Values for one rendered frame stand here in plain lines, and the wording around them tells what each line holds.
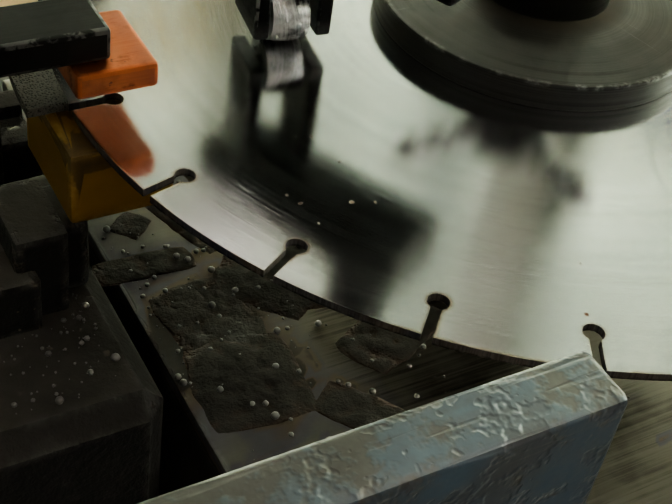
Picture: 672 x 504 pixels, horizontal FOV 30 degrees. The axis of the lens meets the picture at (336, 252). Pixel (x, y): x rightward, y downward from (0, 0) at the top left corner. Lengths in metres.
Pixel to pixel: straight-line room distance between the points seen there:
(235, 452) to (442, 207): 0.11
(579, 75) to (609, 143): 0.02
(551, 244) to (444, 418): 0.13
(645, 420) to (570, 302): 0.13
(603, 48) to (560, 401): 0.20
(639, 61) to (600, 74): 0.02
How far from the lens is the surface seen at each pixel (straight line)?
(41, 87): 0.37
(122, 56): 0.35
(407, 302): 0.32
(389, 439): 0.22
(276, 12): 0.39
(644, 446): 0.44
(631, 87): 0.40
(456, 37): 0.40
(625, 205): 0.37
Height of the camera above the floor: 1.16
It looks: 41 degrees down
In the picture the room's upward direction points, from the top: 10 degrees clockwise
